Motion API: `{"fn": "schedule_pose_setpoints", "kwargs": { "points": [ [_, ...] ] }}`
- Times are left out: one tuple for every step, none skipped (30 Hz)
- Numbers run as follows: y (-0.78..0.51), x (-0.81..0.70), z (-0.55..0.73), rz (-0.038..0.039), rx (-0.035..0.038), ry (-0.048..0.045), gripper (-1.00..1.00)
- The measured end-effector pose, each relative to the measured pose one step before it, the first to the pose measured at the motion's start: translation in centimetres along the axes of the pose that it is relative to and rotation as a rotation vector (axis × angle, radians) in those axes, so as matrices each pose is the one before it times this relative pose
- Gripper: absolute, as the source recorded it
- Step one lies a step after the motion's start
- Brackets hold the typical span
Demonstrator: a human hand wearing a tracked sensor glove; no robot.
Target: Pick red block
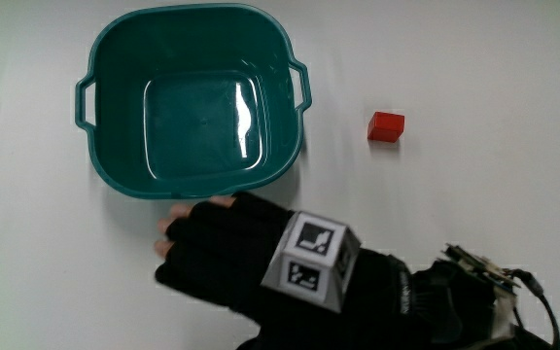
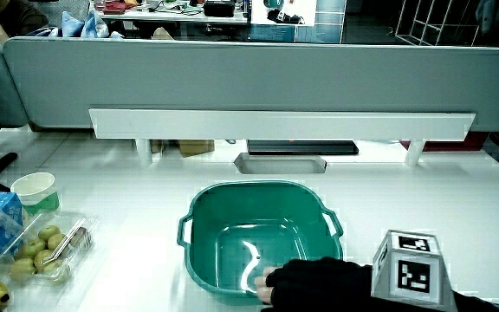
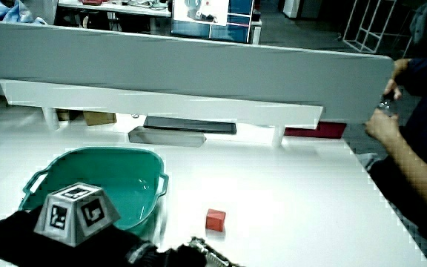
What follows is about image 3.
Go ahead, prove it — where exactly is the red block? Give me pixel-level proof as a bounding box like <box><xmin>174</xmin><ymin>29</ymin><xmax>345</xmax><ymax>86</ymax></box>
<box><xmin>205</xmin><ymin>208</ymin><xmax>227</xmax><ymax>233</ymax></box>

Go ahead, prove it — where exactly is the another person's forearm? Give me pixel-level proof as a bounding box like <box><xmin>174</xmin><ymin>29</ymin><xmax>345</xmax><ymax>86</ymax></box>
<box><xmin>382</xmin><ymin>128</ymin><xmax>427</xmax><ymax>219</ymax></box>

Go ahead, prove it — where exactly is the black flat bar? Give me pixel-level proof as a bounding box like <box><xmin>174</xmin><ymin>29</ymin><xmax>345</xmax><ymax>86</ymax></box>
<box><xmin>143</xmin><ymin>116</ymin><xmax>238</xmax><ymax>136</ymax></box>

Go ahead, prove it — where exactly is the grey flat box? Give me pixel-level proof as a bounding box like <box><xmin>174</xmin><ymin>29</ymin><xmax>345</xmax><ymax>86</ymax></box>
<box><xmin>128</xmin><ymin>126</ymin><xmax>208</xmax><ymax>148</ymax></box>

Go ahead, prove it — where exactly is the white shelf riser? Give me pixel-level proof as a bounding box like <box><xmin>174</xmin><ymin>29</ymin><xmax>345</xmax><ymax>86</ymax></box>
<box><xmin>0</xmin><ymin>79</ymin><xmax>325</xmax><ymax>149</ymax></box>

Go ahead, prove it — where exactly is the grey divider panel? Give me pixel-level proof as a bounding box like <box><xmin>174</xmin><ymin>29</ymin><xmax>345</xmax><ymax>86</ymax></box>
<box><xmin>0</xmin><ymin>19</ymin><xmax>395</xmax><ymax>124</ymax></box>

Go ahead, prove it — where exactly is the green plastic basin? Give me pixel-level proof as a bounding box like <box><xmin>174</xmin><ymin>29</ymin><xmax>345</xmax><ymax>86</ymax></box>
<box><xmin>18</xmin><ymin>147</ymin><xmax>170</xmax><ymax>238</ymax></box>

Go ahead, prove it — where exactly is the red flat box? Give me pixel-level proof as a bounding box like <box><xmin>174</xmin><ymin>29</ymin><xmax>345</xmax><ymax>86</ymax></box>
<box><xmin>284</xmin><ymin>121</ymin><xmax>348</xmax><ymax>140</ymax></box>

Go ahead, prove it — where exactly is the brown cardboard box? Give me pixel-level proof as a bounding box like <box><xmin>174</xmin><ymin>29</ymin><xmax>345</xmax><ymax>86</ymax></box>
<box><xmin>82</xmin><ymin>111</ymin><xmax>118</xmax><ymax>127</ymax></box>

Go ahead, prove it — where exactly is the blue and white poster board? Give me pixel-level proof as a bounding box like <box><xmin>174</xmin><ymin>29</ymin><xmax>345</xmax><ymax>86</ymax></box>
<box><xmin>171</xmin><ymin>0</ymin><xmax>255</xmax><ymax>45</ymax></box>

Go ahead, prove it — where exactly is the white background table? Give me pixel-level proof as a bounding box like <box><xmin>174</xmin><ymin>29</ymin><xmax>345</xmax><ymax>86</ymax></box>
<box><xmin>57</xmin><ymin>0</ymin><xmax>172</xmax><ymax>19</ymax></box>

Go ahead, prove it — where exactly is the light blue cloth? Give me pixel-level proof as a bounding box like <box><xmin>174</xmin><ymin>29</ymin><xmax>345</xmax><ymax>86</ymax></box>
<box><xmin>0</xmin><ymin>0</ymin><xmax>48</xmax><ymax>26</ymax></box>

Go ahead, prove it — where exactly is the white wire rack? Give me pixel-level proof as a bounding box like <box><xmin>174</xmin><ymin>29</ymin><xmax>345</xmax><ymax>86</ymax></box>
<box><xmin>342</xmin><ymin>0</ymin><xmax>415</xmax><ymax>55</ymax></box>

